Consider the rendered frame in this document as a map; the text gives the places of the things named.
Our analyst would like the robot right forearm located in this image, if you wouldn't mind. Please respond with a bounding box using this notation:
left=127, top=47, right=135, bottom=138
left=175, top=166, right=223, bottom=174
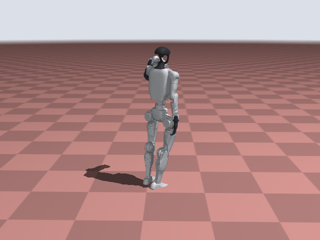
left=170, top=93, right=179, bottom=119

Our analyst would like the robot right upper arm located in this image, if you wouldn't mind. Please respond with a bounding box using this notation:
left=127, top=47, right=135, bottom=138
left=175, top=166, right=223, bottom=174
left=168, top=70, right=180, bottom=101

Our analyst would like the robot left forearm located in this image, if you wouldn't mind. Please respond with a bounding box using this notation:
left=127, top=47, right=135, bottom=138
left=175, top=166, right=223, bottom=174
left=148, top=56, right=164, bottom=65

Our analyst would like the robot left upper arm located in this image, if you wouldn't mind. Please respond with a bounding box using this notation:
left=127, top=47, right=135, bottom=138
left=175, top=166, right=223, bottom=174
left=146, top=60, right=168, bottom=76

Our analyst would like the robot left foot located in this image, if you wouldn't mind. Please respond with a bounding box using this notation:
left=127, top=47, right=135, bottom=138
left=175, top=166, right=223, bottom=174
left=143, top=176, right=156, bottom=185

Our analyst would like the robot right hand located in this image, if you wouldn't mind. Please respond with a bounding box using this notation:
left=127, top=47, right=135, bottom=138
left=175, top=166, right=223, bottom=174
left=170, top=115, right=179, bottom=136

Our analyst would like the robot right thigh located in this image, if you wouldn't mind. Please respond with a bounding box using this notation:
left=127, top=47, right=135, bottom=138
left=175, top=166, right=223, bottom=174
left=156, top=114, right=176, bottom=158

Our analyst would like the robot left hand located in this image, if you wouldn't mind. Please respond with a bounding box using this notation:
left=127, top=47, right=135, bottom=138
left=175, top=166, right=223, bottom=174
left=143, top=59, right=152, bottom=80

